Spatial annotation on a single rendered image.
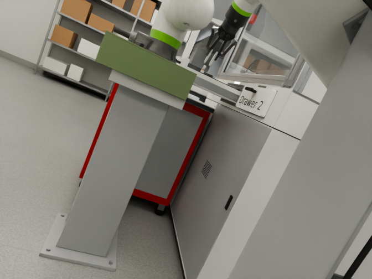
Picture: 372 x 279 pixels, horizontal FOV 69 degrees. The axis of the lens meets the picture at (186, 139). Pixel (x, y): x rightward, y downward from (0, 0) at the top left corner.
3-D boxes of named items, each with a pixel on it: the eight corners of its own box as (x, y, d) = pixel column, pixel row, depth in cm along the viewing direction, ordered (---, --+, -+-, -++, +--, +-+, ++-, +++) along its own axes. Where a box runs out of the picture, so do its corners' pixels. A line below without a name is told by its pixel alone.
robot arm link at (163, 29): (156, 36, 96) (177, -18, 93) (144, 36, 109) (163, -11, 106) (186, 52, 102) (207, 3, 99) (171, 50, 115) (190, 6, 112)
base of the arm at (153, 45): (109, 34, 96) (115, 17, 95) (114, 39, 110) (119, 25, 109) (176, 66, 102) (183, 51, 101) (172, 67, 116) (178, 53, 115)
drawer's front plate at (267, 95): (260, 116, 103) (273, 89, 101) (234, 106, 131) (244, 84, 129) (264, 118, 104) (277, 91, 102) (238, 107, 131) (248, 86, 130)
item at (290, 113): (273, 127, 95) (292, 88, 93) (206, 97, 193) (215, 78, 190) (452, 207, 119) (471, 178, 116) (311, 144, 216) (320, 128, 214)
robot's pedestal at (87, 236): (38, 256, 104) (109, 67, 91) (57, 214, 132) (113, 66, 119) (114, 272, 112) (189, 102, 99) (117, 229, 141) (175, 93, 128)
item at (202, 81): (181, 78, 128) (186, 66, 127) (175, 76, 152) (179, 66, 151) (253, 110, 138) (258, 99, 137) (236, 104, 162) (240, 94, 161)
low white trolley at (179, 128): (71, 191, 156) (118, 66, 144) (90, 157, 216) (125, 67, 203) (164, 220, 171) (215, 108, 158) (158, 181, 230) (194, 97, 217)
